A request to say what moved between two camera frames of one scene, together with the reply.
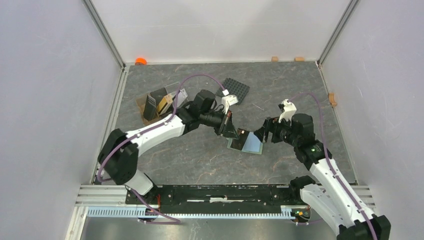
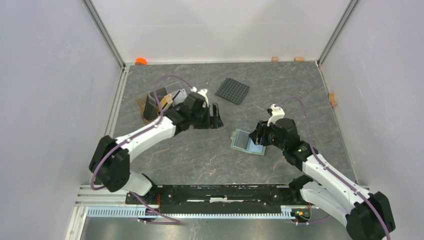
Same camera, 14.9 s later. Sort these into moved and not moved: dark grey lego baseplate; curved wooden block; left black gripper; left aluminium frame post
Moved: left black gripper
Not moved: curved wooden block; dark grey lego baseplate; left aluminium frame post
